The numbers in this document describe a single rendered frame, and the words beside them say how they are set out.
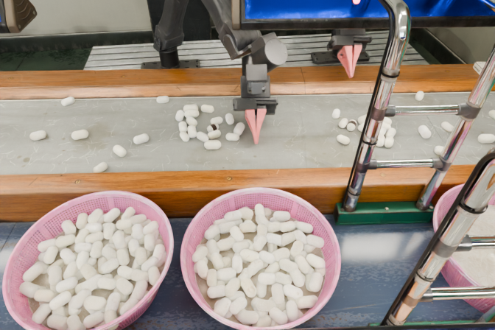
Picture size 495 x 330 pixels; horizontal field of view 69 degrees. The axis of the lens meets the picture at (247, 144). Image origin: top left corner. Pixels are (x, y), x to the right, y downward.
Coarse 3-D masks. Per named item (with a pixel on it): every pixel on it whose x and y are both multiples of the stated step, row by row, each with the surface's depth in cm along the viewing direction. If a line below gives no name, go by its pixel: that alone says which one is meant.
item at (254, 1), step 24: (240, 0) 58; (264, 0) 59; (288, 0) 59; (312, 0) 59; (336, 0) 59; (360, 0) 59; (408, 0) 59; (432, 0) 59; (456, 0) 59; (240, 24) 59; (264, 24) 59; (288, 24) 59; (312, 24) 60; (336, 24) 60; (360, 24) 60; (384, 24) 60; (432, 24) 60; (456, 24) 60; (480, 24) 61
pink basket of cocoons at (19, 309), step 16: (96, 192) 69; (112, 192) 69; (128, 192) 69; (64, 208) 67; (80, 208) 69; (96, 208) 70; (112, 208) 71; (144, 208) 69; (160, 208) 66; (48, 224) 66; (160, 224) 67; (32, 240) 63; (16, 256) 60; (32, 256) 63; (16, 272) 59; (16, 288) 57; (16, 304) 55; (144, 304) 57; (16, 320) 51; (32, 320) 54; (112, 320) 51; (128, 320) 57
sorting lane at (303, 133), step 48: (240, 96) 98; (288, 96) 99; (336, 96) 99; (432, 96) 99; (0, 144) 84; (48, 144) 84; (96, 144) 84; (144, 144) 84; (192, 144) 84; (240, 144) 84; (288, 144) 84; (336, 144) 84; (384, 144) 84; (432, 144) 84; (480, 144) 84
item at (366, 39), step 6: (336, 36) 91; (342, 36) 91; (348, 36) 91; (354, 36) 91; (360, 36) 91; (366, 36) 91; (330, 42) 93; (354, 42) 94; (360, 42) 94; (366, 42) 94; (330, 48) 96; (336, 48) 96
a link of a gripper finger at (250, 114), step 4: (268, 108) 84; (272, 108) 84; (248, 112) 80; (252, 112) 80; (268, 112) 85; (272, 112) 85; (248, 116) 80; (252, 116) 80; (248, 120) 81; (252, 120) 80; (248, 124) 85; (252, 124) 80; (252, 128) 81; (252, 132) 83
